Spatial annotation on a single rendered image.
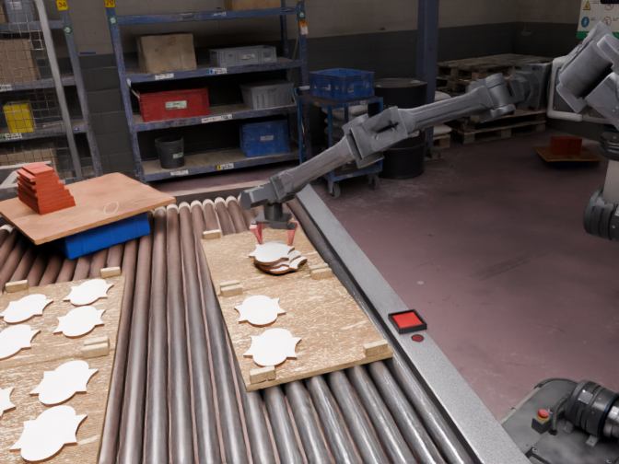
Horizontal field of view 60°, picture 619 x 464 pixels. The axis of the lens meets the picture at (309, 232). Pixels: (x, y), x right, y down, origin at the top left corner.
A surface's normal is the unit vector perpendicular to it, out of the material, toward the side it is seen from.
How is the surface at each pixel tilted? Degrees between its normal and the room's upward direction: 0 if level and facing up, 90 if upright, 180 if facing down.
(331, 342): 0
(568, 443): 0
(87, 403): 0
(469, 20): 90
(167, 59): 86
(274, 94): 96
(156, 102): 90
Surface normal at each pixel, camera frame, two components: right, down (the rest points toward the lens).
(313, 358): -0.05, -0.91
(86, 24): 0.35, 0.36
